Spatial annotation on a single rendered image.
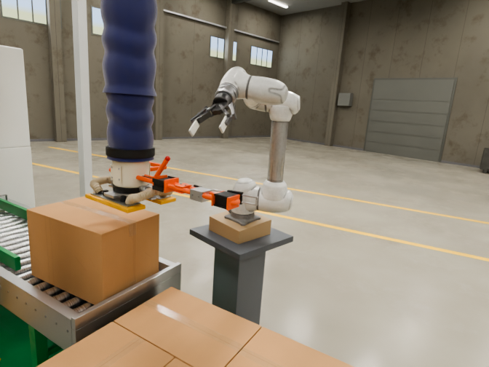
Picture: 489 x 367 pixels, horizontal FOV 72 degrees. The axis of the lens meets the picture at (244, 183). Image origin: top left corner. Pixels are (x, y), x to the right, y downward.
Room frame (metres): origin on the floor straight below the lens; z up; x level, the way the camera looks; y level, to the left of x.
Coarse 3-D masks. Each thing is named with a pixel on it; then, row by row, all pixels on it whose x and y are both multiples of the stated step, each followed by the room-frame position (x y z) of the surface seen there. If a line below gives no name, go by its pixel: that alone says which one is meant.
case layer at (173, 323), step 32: (128, 320) 1.41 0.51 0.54; (160, 320) 1.43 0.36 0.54; (192, 320) 1.45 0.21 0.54; (224, 320) 1.46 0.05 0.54; (64, 352) 1.18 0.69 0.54; (96, 352) 1.19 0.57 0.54; (128, 352) 1.20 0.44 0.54; (160, 352) 1.22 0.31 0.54; (192, 352) 1.23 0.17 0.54; (224, 352) 1.24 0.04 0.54; (256, 352) 1.26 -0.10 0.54; (288, 352) 1.27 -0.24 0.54; (320, 352) 1.28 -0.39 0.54
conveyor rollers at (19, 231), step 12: (0, 216) 2.67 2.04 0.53; (12, 216) 2.67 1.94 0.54; (0, 228) 2.43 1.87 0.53; (12, 228) 2.43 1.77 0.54; (24, 228) 2.43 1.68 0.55; (0, 240) 2.19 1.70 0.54; (12, 240) 2.19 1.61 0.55; (24, 240) 2.24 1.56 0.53; (12, 252) 2.02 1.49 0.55; (24, 252) 2.07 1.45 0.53; (0, 264) 1.87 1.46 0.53; (24, 264) 1.91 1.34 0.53; (24, 276) 1.75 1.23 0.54; (48, 288) 1.68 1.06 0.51; (60, 300) 1.56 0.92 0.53; (72, 300) 1.54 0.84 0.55; (84, 300) 1.58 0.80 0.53
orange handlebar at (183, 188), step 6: (150, 162) 1.91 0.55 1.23; (150, 168) 1.75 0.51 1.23; (156, 168) 1.78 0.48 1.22; (144, 180) 1.51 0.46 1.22; (150, 180) 1.49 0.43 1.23; (168, 186) 1.41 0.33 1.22; (174, 186) 1.40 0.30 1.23; (180, 186) 1.37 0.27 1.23; (186, 186) 1.39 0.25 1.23; (192, 186) 1.40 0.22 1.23; (180, 192) 1.37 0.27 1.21; (186, 192) 1.35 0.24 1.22; (210, 192) 1.33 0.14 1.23; (204, 198) 1.30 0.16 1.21; (210, 198) 1.28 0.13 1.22; (234, 204) 1.23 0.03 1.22
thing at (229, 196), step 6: (216, 192) 1.28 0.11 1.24; (222, 192) 1.28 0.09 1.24; (228, 192) 1.29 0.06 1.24; (216, 198) 1.26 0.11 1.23; (222, 198) 1.24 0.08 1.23; (228, 198) 1.21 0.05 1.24; (234, 198) 1.24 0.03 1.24; (216, 204) 1.26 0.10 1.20; (222, 204) 1.24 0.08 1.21; (228, 204) 1.22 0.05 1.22
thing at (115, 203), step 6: (102, 192) 1.61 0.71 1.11; (90, 198) 1.56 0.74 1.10; (96, 198) 1.53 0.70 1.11; (102, 198) 1.53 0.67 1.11; (108, 198) 1.52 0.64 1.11; (120, 198) 1.48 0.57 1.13; (126, 198) 1.49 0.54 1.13; (108, 204) 1.47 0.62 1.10; (114, 204) 1.46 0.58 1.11; (120, 204) 1.45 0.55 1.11; (138, 204) 1.47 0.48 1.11; (126, 210) 1.40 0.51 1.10; (132, 210) 1.42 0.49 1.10
